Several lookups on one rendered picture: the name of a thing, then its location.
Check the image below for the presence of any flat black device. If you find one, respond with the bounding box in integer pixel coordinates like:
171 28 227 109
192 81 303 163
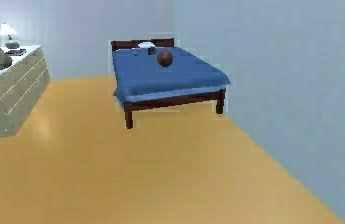
7 48 28 56

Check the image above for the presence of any olive chest of drawers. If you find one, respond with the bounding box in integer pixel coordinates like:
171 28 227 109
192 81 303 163
0 44 52 141

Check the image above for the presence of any white table lamp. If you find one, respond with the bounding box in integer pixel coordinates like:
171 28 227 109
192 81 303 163
0 22 21 50

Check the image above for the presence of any brown basketball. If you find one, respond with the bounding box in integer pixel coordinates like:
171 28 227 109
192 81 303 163
156 49 174 68

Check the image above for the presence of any blue bed with dark frame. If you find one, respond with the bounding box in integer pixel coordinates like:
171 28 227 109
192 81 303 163
110 37 231 130

